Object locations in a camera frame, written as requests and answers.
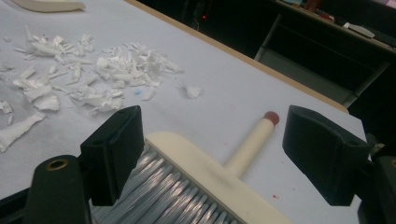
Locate cream brush with red-tipped handle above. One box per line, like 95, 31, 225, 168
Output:
90, 111, 293, 224

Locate pile of white paper scraps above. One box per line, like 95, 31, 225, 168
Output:
0, 24, 204, 153

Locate black device with red light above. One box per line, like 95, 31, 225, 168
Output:
190, 0, 219, 31

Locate cream dustpan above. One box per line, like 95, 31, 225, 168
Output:
10, 0, 87, 13

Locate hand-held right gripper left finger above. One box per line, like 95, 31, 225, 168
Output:
79, 105, 146, 207

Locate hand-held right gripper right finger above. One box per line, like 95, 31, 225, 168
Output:
282, 105, 373, 207

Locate white table frame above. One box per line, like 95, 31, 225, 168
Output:
253, 0, 396, 108

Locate red objects on desk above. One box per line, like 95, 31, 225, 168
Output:
303, 0, 335, 21

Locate white flat object on desk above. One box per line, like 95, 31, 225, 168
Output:
343, 21, 376, 39

